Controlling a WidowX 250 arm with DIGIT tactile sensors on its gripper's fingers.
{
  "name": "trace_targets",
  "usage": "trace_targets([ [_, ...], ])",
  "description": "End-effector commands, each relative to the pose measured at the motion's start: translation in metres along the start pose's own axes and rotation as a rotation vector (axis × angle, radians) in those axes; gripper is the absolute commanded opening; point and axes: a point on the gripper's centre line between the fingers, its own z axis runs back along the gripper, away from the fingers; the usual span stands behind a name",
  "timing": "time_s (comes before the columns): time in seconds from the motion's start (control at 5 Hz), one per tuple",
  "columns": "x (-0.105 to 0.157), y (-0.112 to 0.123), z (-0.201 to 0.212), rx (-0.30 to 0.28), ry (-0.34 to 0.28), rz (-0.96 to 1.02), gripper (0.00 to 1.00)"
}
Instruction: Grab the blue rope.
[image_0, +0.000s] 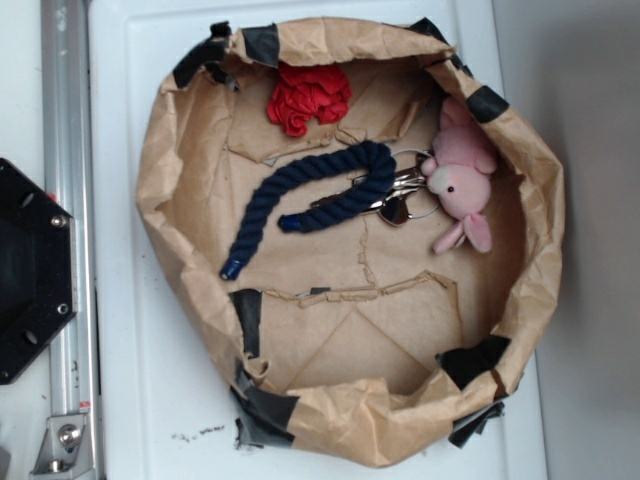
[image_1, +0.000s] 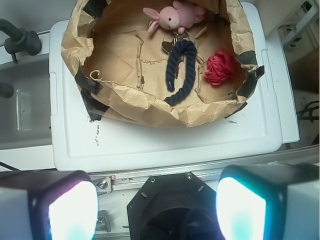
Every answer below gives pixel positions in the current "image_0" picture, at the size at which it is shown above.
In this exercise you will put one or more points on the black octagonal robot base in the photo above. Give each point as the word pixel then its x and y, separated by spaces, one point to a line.
pixel 37 293

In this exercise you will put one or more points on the brown paper bag bin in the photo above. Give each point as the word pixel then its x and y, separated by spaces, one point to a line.
pixel 357 341

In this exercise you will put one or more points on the red crumpled cloth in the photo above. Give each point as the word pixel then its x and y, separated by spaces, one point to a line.
pixel 308 92

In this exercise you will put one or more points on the pink plush bunny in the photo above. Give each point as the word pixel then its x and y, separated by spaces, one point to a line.
pixel 459 175

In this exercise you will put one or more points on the white tray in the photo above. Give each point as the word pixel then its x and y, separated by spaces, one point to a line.
pixel 166 412

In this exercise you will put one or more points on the silver keys on ring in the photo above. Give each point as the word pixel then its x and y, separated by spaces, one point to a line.
pixel 383 189

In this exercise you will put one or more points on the aluminium extrusion rail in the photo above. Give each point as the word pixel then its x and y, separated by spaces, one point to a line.
pixel 74 360

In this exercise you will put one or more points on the metal corner bracket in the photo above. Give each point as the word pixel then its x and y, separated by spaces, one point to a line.
pixel 66 450

